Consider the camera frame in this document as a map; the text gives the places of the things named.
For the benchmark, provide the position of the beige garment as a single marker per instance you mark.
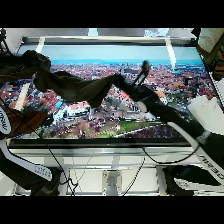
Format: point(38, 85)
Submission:
point(211, 38)

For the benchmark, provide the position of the heap of clothes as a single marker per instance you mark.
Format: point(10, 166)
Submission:
point(218, 65)

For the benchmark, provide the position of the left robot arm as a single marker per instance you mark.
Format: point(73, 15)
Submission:
point(20, 164)

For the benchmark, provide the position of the silver frame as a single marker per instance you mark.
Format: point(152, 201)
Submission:
point(111, 181)

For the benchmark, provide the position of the olive green shirt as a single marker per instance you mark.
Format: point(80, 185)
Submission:
point(76, 88)

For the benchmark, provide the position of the brown garment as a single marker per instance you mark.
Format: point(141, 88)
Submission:
point(31, 60)

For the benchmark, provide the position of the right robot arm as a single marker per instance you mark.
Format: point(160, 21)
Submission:
point(180, 121)

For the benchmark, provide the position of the white garment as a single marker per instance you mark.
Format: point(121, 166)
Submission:
point(208, 111)

